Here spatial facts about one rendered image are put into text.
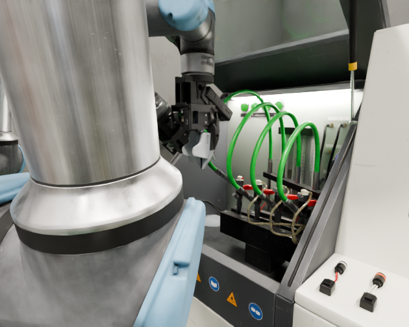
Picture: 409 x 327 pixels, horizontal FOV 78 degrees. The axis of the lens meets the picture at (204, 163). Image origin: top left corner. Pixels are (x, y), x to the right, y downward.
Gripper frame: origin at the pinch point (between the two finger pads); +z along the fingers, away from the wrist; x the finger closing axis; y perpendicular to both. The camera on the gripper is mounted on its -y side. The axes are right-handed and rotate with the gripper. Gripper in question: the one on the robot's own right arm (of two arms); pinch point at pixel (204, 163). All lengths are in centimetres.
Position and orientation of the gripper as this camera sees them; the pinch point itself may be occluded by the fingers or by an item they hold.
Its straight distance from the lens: 61.3
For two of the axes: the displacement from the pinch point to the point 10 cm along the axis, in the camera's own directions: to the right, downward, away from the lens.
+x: 6.9, 1.3, -7.1
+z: 0.0, 9.8, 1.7
